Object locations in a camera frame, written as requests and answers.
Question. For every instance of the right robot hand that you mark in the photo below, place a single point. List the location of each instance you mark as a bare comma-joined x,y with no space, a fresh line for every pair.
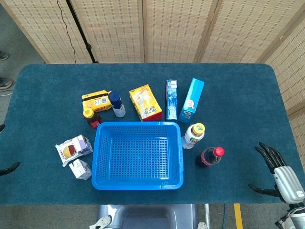
287,181

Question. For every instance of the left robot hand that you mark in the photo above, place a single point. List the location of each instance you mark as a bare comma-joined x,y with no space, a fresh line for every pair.
9,168

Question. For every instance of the cola bottle red cap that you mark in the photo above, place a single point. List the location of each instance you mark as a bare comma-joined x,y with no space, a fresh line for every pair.
208,158

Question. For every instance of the yellow-capped dark sauce bottle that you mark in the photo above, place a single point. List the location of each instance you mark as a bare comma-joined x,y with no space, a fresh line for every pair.
91,118

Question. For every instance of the yellow-capped white bottle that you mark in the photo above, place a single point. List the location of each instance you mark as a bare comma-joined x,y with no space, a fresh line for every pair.
191,138

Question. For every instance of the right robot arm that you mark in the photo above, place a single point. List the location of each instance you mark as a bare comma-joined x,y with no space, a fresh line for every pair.
295,218

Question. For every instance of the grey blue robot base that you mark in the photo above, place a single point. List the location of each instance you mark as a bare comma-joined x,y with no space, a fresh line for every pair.
147,217

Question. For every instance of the blue plastic basket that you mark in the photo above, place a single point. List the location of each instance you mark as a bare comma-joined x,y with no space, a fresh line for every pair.
138,182

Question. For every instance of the yellow floor tape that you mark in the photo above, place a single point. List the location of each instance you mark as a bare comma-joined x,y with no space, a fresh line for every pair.
238,217

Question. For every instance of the white purple juice carton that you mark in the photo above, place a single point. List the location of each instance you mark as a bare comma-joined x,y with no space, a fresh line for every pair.
71,150

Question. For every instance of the small white carton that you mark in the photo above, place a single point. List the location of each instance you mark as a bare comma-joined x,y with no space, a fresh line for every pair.
79,169

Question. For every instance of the grey shoe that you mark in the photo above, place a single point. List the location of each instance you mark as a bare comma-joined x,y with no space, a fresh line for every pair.
5,83
3,56

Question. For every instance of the metal table leg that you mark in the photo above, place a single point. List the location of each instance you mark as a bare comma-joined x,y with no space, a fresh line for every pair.
207,215

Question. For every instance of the dark blue table cloth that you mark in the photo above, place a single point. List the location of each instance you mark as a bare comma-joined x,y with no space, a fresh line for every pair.
238,107

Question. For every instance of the yellow biscuit packet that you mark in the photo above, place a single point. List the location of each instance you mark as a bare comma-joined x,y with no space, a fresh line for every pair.
95,101

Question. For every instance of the light blue carton box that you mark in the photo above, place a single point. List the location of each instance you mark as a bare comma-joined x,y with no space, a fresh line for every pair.
193,100

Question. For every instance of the white bottle navy cap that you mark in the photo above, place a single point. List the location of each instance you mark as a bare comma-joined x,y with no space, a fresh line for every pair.
118,105

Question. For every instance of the blue toothpaste box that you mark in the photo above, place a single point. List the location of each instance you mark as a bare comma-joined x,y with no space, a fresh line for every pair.
171,100

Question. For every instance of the yellow red snack box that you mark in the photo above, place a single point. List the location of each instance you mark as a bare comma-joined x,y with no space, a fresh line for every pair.
145,101

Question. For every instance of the black tripod stand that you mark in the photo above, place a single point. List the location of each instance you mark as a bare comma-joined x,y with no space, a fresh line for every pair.
81,31

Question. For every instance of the bamboo folding screen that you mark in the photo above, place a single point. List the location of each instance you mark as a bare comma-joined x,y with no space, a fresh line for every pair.
171,28

